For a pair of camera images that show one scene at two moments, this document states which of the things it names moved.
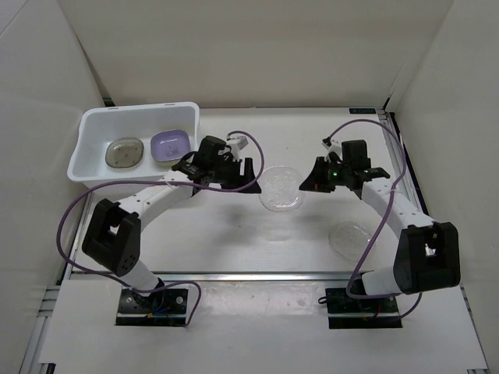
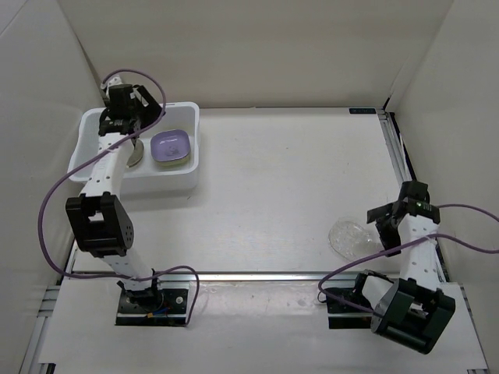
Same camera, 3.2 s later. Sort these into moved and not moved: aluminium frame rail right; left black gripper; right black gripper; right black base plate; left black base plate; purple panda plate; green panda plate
Moved: right black gripper; left black gripper
Not moved: aluminium frame rail right; left black base plate; purple panda plate; green panda plate; right black base plate
